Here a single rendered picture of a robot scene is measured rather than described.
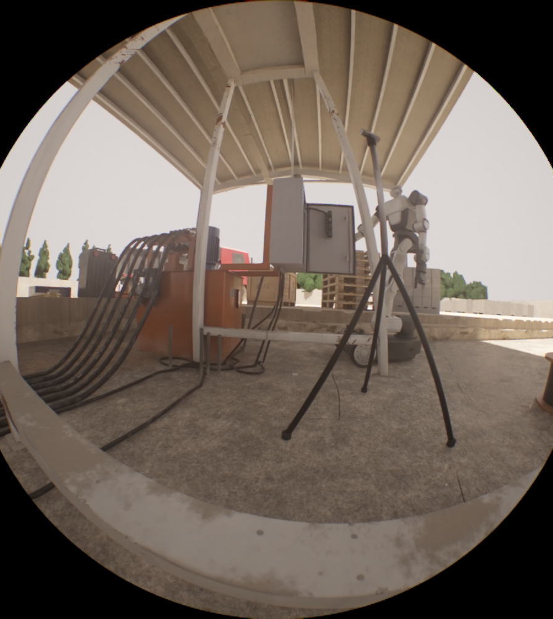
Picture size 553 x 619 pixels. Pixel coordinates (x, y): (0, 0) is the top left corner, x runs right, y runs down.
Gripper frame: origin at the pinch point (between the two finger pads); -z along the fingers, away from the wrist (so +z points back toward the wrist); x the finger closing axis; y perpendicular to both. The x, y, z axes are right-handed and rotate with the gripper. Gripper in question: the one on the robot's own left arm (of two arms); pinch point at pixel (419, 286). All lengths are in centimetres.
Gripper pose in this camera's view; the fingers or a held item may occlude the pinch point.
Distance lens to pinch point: 173.2
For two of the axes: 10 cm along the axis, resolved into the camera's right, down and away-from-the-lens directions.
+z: 2.2, -9.7, 0.4
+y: 3.5, 0.4, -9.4
